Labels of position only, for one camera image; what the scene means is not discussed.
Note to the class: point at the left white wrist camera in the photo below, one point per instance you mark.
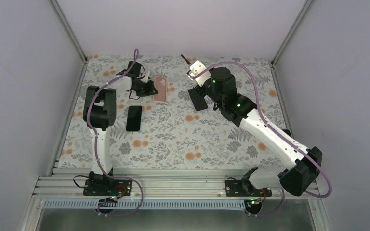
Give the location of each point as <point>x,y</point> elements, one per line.
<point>145,77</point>

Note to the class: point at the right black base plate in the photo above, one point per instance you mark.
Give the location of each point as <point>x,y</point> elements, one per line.
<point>236,188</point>

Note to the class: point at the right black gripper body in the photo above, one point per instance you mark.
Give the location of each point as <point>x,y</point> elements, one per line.
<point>196,88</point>

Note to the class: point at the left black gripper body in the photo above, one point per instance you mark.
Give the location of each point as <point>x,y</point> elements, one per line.
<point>142,90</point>

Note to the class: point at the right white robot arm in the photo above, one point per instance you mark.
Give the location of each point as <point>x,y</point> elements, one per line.
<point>300,162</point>

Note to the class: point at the grey slotted cable duct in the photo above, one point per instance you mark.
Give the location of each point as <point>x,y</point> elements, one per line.
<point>131,204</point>

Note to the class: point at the aluminium rail frame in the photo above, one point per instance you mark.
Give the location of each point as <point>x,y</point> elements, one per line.
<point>303,213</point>

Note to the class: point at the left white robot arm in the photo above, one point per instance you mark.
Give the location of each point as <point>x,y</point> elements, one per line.
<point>100,115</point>

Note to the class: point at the clear phone case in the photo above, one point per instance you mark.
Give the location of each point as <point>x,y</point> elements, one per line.
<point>136,98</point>

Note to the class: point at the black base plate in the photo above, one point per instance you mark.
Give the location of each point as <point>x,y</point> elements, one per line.
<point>119,187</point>
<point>236,188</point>

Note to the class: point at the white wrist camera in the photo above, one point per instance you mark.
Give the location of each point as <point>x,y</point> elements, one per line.
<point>145,77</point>
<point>194,73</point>

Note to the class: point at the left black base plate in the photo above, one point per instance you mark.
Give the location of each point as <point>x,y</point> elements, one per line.
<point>119,187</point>

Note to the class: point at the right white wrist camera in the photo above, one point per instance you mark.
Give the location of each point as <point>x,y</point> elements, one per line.
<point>194,73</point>

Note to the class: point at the floral table mat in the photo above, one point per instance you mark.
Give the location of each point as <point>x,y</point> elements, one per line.
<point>172,134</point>

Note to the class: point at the black phone from pink case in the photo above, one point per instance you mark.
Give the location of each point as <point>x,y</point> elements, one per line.
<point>186,60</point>

